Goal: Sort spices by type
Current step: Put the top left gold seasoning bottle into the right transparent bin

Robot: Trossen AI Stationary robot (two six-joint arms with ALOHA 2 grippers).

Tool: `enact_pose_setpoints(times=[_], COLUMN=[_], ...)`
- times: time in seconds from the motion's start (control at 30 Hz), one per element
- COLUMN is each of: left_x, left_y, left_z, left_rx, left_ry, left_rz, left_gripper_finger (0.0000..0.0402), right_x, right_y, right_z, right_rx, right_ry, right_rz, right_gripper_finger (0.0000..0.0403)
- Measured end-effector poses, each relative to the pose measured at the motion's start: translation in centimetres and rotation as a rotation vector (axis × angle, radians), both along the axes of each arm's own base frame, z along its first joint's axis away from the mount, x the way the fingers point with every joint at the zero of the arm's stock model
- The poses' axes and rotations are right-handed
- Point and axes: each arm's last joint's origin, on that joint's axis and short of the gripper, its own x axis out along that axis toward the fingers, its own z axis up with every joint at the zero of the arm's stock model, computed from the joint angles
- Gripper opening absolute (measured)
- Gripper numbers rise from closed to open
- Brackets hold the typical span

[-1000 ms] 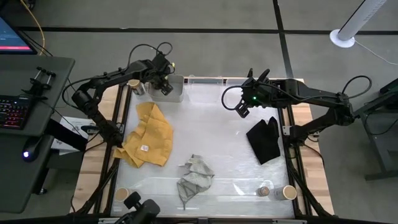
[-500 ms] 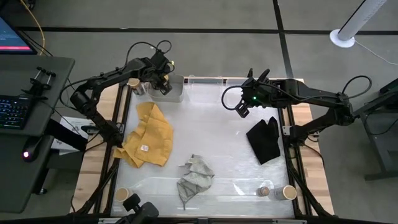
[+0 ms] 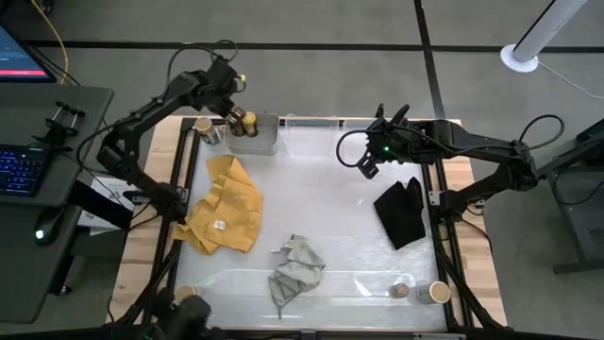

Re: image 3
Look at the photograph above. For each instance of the black aluminium table frame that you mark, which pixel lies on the black aluminium table frame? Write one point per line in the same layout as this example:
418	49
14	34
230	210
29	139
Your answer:
377	333

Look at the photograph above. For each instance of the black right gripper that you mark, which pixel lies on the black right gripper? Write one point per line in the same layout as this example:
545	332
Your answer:
384	139

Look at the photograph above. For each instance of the black backlit keyboard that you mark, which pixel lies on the black backlit keyboard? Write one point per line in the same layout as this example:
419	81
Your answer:
21	167

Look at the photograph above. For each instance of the clear plastic bin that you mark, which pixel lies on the clear plastic bin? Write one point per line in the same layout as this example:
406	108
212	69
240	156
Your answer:
311	139
354	141

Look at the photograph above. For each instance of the black computer mouse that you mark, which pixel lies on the black computer mouse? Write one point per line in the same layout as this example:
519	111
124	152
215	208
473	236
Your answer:
47	226

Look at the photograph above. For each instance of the yellow cloth with white label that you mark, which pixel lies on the yellow cloth with white label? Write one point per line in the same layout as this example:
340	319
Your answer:
236	212

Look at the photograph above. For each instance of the spice jar with yellow lid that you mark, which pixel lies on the spice jar with yellow lid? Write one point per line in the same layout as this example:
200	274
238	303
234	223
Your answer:
249	119
237	128

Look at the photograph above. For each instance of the white paper box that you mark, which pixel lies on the white paper box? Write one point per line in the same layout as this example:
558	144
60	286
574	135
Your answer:
111	189

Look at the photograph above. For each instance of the black rectangular device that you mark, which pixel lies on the black rectangular device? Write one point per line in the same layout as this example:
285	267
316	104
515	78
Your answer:
101	205

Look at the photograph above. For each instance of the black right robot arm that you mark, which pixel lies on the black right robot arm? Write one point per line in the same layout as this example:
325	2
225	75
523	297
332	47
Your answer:
472	139

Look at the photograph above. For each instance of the black clamp stand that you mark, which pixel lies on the black clamp stand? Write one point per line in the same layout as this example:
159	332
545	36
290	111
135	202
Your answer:
56	130

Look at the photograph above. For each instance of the dark grey side desk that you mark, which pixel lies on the dark grey side desk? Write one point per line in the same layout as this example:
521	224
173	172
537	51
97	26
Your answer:
585	212

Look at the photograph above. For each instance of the black cloth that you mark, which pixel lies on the black cloth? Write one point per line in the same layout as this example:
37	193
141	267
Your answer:
401	212

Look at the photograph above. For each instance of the computer monitor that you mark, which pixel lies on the computer monitor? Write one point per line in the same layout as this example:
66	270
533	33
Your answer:
19	59

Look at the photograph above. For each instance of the paper cup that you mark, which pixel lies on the paper cup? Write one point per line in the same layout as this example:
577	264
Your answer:
439	292

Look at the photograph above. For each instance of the silver metal bracket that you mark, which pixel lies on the silver metal bracket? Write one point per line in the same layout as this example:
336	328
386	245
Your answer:
439	336

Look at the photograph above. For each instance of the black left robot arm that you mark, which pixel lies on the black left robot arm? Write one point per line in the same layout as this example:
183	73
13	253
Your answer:
141	115

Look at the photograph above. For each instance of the grey crumpled cloth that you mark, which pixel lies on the grey crumpled cloth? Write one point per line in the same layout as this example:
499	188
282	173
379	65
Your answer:
297	271

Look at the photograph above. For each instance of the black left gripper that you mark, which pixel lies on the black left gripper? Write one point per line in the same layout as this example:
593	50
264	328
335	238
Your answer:
226	82

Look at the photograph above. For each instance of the white pole with round base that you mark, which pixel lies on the white pole with round base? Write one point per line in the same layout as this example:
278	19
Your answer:
533	42

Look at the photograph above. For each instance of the grey opaque plastic bin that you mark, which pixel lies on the grey opaque plastic bin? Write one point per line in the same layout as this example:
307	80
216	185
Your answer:
264	141

